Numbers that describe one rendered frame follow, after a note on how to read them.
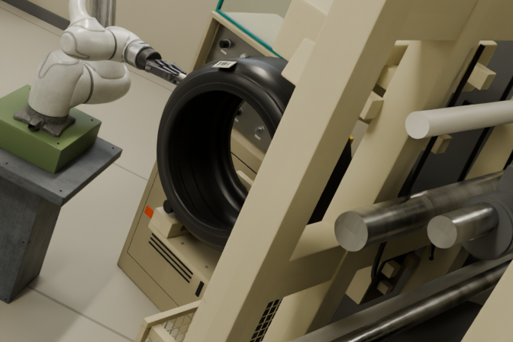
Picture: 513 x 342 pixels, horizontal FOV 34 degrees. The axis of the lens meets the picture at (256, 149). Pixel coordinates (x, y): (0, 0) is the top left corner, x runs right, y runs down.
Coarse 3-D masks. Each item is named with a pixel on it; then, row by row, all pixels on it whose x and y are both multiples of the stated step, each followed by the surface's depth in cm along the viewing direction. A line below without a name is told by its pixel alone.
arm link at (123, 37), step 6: (108, 30) 276; (114, 30) 278; (120, 30) 279; (126, 30) 282; (114, 36) 274; (120, 36) 276; (126, 36) 277; (132, 36) 279; (120, 42) 275; (126, 42) 277; (120, 48) 276; (114, 54) 275; (120, 54) 277; (114, 60) 279; (120, 60) 279
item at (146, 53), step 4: (148, 48) 275; (144, 52) 273; (148, 52) 272; (152, 52) 272; (156, 52) 274; (140, 56) 273; (144, 56) 272; (148, 56) 272; (152, 56) 273; (156, 56) 274; (160, 56) 276; (140, 60) 273; (144, 60) 272; (148, 60) 271; (152, 60) 272; (140, 64) 273; (144, 64) 272; (156, 64) 270; (140, 68) 275; (144, 68) 273; (148, 72) 275
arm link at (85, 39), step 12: (72, 0) 275; (84, 0) 276; (72, 12) 273; (84, 12) 273; (72, 24) 269; (84, 24) 268; (96, 24) 271; (72, 36) 264; (84, 36) 265; (96, 36) 268; (108, 36) 272; (72, 48) 264; (84, 48) 265; (96, 48) 268; (108, 48) 272; (96, 60) 273
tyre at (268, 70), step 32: (256, 64) 235; (192, 96) 242; (224, 96) 270; (256, 96) 229; (288, 96) 228; (160, 128) 252; (192, 128) 269; (224, 128) 272; (160, 160) 253; (192, 160) 271; (224, 160) 274; (192, 192) 266; (224, 192) 274; (192, 224) 248; (224, 224) 264
